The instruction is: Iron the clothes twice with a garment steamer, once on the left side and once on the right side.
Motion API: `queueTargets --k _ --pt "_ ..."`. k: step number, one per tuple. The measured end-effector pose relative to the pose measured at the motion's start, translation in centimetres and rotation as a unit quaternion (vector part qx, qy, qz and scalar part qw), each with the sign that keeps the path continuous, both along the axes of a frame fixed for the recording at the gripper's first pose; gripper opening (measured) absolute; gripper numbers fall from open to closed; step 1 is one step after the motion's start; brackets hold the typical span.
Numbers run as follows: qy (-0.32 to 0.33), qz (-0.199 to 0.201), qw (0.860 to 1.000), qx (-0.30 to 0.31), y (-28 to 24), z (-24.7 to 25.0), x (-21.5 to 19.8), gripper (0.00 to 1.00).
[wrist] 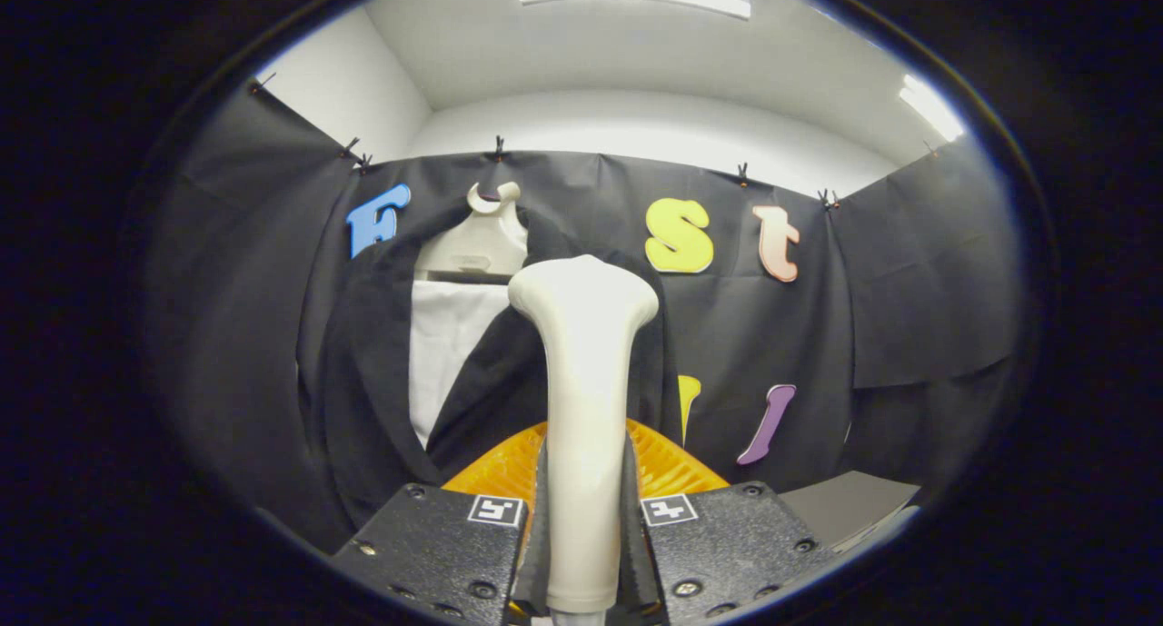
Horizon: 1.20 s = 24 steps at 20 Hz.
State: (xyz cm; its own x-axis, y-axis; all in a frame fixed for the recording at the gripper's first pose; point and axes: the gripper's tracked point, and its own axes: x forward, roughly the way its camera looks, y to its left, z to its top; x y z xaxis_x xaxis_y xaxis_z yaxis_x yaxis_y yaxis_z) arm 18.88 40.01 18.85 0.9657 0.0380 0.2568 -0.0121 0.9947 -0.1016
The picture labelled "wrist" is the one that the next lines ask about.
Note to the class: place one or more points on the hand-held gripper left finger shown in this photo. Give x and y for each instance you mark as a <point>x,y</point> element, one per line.
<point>436,544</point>

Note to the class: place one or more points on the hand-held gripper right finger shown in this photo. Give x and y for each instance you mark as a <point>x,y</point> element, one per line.
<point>727,544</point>

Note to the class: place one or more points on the black suit jacket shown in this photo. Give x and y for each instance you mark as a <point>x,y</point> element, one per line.
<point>363,381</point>

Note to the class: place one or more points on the grey cabinet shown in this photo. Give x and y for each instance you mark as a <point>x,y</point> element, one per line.
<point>854,503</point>

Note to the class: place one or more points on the white mannequin torso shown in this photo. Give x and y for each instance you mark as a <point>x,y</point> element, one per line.
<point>450,353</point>

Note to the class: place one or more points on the black backdrop cloth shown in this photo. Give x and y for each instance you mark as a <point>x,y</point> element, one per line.
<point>909,290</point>

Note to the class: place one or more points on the row of black clips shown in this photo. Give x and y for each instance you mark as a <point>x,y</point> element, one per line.
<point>498,146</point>

